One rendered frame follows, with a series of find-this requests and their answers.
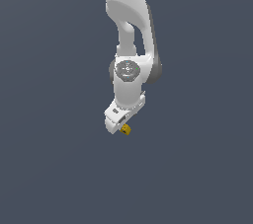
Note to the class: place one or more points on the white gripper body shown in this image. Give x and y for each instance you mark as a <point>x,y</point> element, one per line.
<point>117,117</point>

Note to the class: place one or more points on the small yellow cube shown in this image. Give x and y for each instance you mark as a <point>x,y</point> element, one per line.
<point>125,129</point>

